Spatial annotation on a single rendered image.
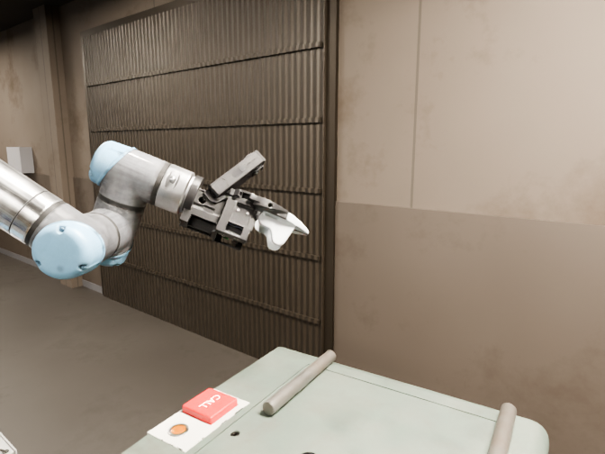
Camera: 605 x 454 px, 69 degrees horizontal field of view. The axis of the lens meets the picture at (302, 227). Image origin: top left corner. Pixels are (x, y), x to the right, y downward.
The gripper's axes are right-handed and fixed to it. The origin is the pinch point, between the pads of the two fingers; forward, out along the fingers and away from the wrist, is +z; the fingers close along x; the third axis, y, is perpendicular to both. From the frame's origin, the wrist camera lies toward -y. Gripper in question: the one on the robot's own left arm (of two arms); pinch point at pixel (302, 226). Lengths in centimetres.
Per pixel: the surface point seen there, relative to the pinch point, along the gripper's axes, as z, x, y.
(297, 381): 7.3, -1.7, 24.7
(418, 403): 25.3, 5.0, 22.4
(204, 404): -5.6, -1.4, 32.1
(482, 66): 76, -83, -148
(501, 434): 30.8, 17.2, 23.8
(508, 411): 34.4, 13.7, 20.2
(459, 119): 79, -101, -129
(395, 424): 20.5, 8.3, 26.5
